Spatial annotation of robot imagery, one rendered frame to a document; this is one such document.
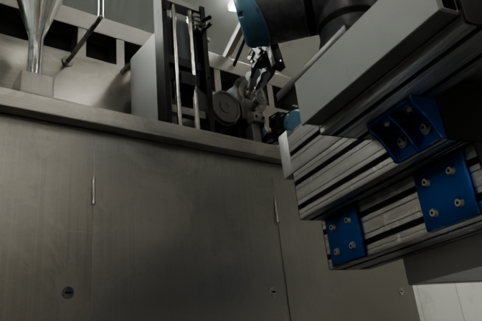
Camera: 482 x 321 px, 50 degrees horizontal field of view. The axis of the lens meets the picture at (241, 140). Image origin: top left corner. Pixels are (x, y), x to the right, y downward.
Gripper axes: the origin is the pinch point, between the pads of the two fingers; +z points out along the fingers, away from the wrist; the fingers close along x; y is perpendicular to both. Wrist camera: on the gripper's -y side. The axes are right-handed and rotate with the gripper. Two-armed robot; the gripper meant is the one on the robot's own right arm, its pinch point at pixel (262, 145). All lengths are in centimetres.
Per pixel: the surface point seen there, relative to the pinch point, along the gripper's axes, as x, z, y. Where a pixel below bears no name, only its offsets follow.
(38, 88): 78, 1, 5
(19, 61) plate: 77, 29, 28
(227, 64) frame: -11, 32, 52
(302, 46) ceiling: -184, 150, 175
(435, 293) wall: -263, 118, -43
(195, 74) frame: 37.6, -16.4, 11.4
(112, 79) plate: 44, 30, 29
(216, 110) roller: 21.5, -3.6, 7.9
